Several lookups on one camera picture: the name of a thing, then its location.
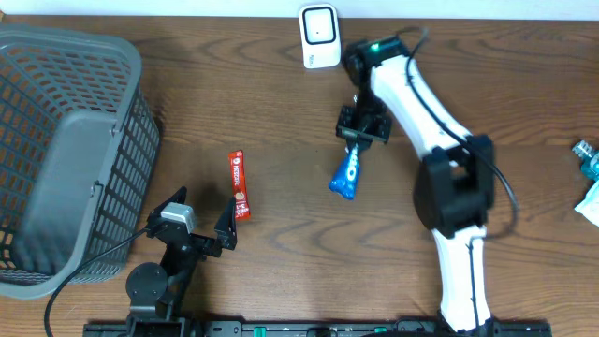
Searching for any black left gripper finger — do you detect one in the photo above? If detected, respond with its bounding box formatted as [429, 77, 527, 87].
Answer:
[214, 197, 238, 250]
[152, 186, 187, 215]

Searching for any red Nescafe stick sachet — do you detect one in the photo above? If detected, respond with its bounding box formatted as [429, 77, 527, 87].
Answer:
[228, 150, 251, 220]

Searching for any blue Oreo cookie pack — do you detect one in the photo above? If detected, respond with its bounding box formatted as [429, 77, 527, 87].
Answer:
[329, 144, 360, 200]

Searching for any teal mouthwash bottle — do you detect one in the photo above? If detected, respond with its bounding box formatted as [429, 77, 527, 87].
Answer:
[572, 140, 598, 182]

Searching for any green wet wipes pack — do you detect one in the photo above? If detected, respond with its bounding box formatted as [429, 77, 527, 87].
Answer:
[575, 181, 599, 227]

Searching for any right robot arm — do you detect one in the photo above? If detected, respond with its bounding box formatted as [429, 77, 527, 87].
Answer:
[329, 36, 497, 333]

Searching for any white barcode scanner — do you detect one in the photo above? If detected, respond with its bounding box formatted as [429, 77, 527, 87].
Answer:
[299, 4, 342, 69]

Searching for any grey plastic basket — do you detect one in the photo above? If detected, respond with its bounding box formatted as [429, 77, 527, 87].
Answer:
[1, 23, 160, 300]

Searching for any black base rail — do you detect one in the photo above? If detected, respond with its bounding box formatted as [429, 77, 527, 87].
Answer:
[82, 317, 552, 337]

